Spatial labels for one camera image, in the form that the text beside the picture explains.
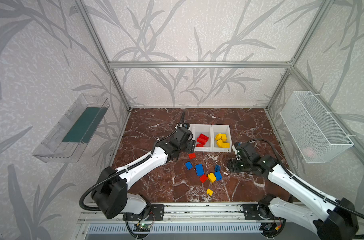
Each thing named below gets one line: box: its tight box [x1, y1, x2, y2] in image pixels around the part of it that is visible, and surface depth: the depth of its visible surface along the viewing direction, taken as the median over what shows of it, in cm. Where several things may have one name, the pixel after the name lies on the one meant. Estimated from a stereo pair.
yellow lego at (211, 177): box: [207, 172, 217, 183], surface depth 84 cm
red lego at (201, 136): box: [199, 133, 210, 141], surface depth 102 cm
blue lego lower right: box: [214, 167, 222, 181], surface depth 87 cm
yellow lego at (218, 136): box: [214, 133, 222, 141], surface depth 101 cm
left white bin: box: [174, 141, 183, 152], surface depth 64 cm
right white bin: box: [211, 125, 232, 153], surface depth 101 cm
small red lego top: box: [188, 152, 197, 160], surface depth 95 cm
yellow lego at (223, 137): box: [220, 133, 228, 142], surface depth 102 cm
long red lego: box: [196, 137, 207, 145], surface depth 101 cm
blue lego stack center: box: [195, 164, 205, 176], surface depth 89 cm
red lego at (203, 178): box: [199, 174, 208, 184], surface depth 86 cm
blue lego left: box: [185, 161, 193, 170], surface depth 91 cm
